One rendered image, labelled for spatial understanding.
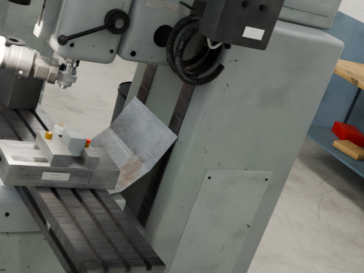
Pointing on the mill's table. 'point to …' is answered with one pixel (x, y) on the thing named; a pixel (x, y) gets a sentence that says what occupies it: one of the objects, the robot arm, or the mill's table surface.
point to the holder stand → (19, 84)
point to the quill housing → (79, 17)
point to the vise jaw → (53, 149)
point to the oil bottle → (59, 128)
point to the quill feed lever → (115, 15)
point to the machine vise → (81, 163)
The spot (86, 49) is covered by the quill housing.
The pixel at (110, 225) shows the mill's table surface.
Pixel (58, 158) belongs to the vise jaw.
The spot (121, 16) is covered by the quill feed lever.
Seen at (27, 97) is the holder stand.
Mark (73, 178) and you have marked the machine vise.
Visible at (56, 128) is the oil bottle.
